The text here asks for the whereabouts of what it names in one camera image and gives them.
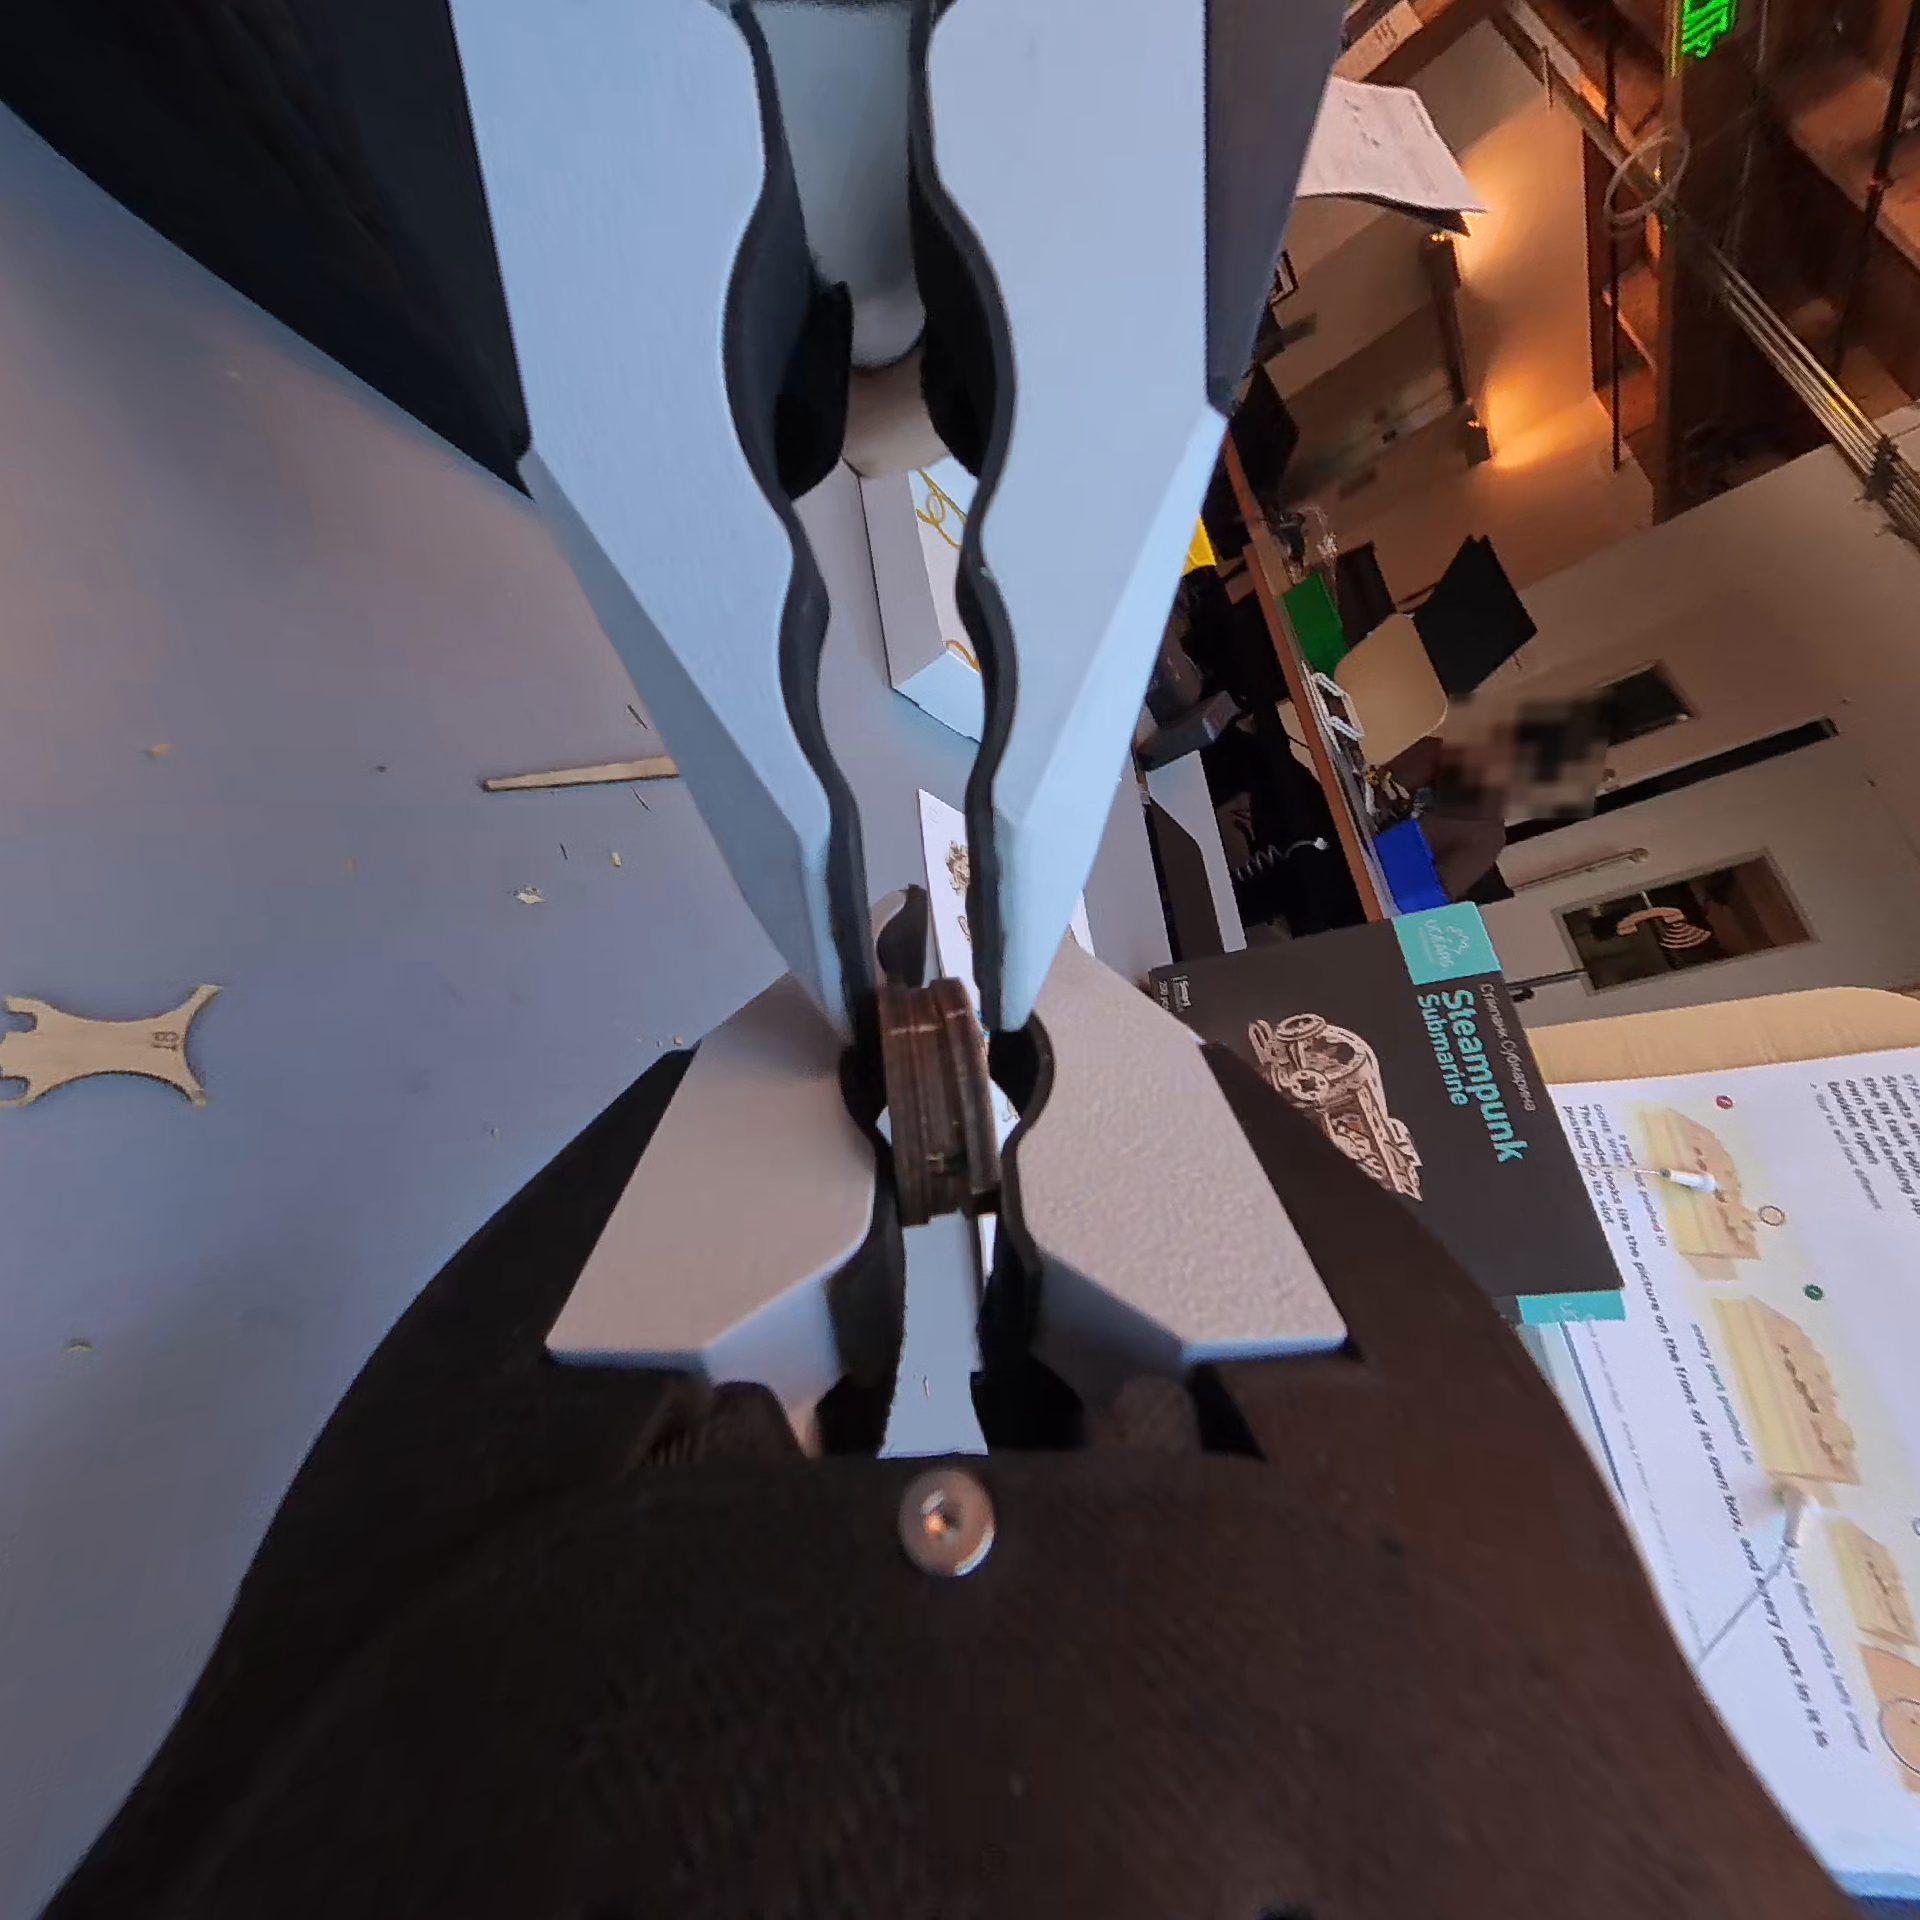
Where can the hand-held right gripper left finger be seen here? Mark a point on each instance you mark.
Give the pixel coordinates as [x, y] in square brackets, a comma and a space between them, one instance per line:
[721, 1202]

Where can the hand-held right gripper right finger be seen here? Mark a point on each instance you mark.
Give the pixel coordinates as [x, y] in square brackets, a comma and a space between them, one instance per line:
[1170, 1202]

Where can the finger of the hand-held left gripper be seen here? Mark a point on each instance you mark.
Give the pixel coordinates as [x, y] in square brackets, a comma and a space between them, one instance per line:
[630, 300]
[1110, 376]

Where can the wooden wheel disc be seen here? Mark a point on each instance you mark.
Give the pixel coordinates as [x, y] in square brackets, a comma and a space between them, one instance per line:
[938, 1103]

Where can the thin wooden stick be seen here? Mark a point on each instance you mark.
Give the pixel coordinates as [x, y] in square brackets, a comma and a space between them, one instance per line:
[585, 773]

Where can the grey desk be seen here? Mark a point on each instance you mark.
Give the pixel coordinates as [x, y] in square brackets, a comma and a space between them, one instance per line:
[300, 750]

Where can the person's left hand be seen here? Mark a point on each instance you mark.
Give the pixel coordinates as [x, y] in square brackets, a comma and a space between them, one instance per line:
[897, 421]

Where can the group of yellow rubber bands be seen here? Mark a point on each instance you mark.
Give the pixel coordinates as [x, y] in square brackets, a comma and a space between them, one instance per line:
[942, 514]

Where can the black model kit box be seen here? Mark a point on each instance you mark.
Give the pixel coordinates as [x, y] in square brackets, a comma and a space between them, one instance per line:
[1424, 1109]

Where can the white cardboard box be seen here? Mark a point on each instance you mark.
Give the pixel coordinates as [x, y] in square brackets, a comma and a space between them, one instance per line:
[914, 600]

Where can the green plastic bin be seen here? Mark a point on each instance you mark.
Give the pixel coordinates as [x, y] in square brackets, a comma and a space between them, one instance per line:
[1314, 618]

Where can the scattered wood chips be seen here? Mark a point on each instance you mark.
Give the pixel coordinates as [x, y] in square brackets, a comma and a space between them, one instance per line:
[528, 898]

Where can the illustrated instruction booklet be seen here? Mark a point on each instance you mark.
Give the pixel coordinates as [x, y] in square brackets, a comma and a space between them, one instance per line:
[950, 879]

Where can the blue plastic bin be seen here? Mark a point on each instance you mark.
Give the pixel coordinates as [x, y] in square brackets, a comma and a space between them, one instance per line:
[1410, 868]

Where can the green exit sign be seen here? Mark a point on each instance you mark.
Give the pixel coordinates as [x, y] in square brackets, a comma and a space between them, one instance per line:
[1703, 32]

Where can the black wrist rest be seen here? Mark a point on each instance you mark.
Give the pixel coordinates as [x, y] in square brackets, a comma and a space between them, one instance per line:
[148, 91]

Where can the instruction sheet in clear stand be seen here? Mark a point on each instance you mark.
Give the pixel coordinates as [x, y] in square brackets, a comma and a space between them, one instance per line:
[1756, 1426]

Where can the star-shaped wooden offcut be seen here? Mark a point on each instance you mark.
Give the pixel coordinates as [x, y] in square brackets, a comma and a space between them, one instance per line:
[106, 1048]

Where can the paper sheet on post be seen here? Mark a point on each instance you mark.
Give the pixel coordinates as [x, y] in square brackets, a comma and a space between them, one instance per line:
[1388, 143]

